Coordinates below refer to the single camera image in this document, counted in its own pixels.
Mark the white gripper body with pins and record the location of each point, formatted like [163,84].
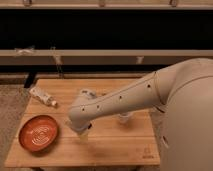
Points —
[79,126]

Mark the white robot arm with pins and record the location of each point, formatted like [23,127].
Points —
[185,90]

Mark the wooden table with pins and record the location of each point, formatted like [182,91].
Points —
[109,142]

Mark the white paper cup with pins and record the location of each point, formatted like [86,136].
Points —
[124,118]

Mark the orange round plate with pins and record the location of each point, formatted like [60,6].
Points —
[38,133]

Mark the white plastic bottle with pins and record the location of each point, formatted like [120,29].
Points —
[43,96]

